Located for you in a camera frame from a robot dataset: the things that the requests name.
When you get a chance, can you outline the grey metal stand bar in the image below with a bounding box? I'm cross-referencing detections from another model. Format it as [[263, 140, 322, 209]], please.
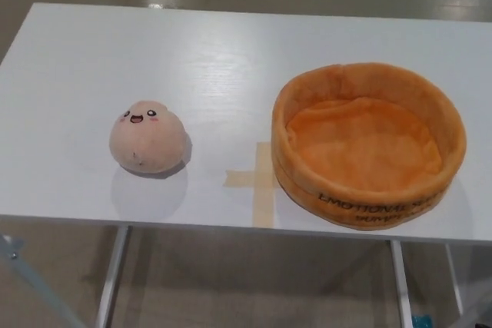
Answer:
[[0, 234, 91, 328]]

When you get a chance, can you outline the orange plush round basket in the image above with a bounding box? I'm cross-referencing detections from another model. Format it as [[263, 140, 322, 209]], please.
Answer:
[[271, 61, 468, 232]]

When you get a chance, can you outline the pink round plush toy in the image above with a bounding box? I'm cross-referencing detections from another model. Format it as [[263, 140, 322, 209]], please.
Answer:
[[108, 100, 189, 173]]

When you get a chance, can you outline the beige masking tape cross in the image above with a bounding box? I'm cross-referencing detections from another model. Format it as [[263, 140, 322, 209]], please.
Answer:
[[224, 141, 283, 228]]

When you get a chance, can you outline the white metal table leg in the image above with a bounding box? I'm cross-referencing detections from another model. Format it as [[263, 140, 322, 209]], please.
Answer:
[[93, 225, 133, 328], [390, 240, 414, 328], [444, 242, 464, 316]]

